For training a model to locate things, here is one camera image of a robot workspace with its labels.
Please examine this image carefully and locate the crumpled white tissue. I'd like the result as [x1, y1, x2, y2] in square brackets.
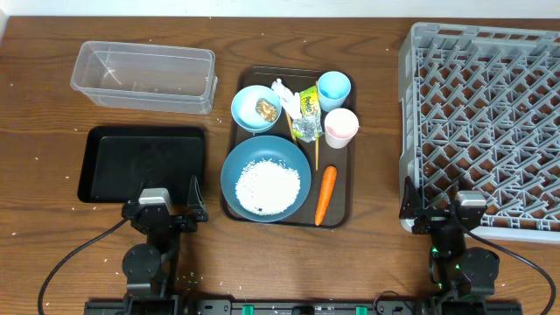
[271, 79, 302, 119]

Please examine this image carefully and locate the black plastic tray bin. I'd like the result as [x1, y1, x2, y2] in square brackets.
[77, 126, 205, 206]

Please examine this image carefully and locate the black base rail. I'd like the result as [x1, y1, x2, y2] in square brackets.
[83, 299, 523, 315]

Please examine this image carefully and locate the dark brown serving tray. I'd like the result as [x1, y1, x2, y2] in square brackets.
[220, 66, 357, 230]

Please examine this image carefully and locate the pink cup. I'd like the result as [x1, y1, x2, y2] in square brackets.
[325, 108, 360, 149]

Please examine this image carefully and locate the brown food scrap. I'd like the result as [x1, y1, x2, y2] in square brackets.
[255, 98, 279, 123]

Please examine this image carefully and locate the wooden chopstick right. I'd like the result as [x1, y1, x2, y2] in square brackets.
[315, 135, 320, 171]

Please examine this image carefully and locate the white rice pile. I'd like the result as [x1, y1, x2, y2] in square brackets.
[235, 159, 301, 216]

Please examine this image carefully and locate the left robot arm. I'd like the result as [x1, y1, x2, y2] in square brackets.
[122, 176, 208, 314]

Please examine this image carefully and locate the light blue cup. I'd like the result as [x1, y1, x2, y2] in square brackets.
[317, 71, 352, 112]

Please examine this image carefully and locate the orange carrot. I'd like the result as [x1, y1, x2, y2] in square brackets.
[314, 165, 338, 226]

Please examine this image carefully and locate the green snack wrapper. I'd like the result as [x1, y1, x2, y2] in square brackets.
[292, 86, 323, 143]

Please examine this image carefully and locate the small light blue bowl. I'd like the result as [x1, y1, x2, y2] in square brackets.
[231, 85, 282, 134]

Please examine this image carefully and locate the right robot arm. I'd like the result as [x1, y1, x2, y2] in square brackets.
[399, 178, 500, 314]

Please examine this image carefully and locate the large blue plate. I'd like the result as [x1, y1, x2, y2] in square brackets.
[220, 136, 312, 224]

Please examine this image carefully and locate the clear plastic bin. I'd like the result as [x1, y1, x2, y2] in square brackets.
[70, 41, 218, 115]

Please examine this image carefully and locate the grey dishwasher rack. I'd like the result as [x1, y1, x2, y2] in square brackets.
[398, 22, 559, 244]

